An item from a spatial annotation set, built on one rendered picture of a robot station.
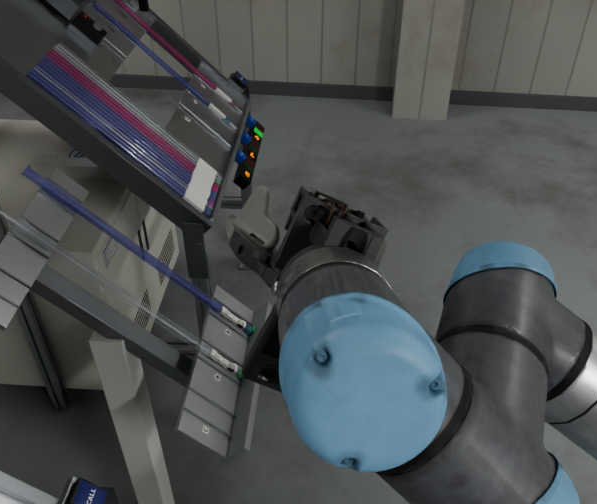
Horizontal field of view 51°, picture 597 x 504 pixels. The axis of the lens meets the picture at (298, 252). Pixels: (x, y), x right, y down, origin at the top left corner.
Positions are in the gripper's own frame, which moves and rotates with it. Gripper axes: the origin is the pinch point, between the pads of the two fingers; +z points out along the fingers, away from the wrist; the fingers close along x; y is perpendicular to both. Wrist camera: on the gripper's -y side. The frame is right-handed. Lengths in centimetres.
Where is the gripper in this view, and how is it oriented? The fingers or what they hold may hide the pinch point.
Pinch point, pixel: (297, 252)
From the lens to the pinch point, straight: 62.3
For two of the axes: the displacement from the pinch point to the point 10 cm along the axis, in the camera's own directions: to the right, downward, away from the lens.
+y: 4.0, -8.9, -2.0
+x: -9.1, -3.7, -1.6
